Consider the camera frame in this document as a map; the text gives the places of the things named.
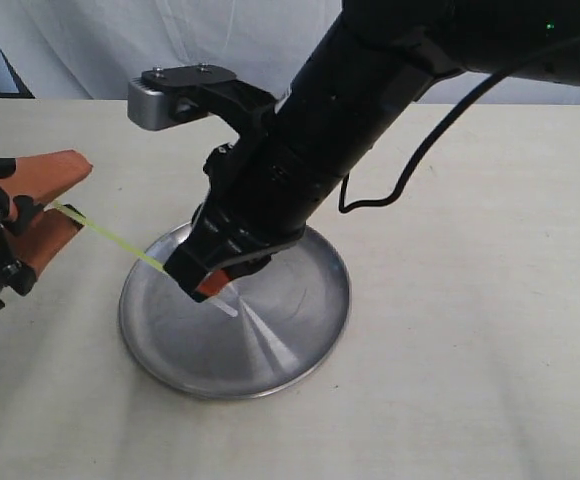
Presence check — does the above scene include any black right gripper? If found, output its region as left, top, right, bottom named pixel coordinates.
left=164, top=142, right=310, bottom=303

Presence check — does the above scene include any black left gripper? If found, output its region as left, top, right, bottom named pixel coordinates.
left=0, top=150, right=92, bottom=310

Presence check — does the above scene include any green glow stick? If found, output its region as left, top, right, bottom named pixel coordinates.
left=52, top=200, right=165, bottom=274

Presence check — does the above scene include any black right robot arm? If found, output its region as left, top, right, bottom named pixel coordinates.
left=164, top=1, right=580, bottom=302

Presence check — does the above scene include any round silver metal plate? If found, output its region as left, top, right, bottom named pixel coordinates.
left=118, top=228, right=351, bottom=399

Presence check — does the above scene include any white backdrop cloth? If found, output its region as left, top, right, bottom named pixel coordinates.
left=0, top=1, right=580, bottom=99

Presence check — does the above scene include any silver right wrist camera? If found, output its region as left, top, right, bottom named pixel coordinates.
left=127, top=64, right=276, bottom=134

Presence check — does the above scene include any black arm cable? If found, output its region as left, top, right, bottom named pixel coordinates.
left=338, top=29, right=580, bottom=215

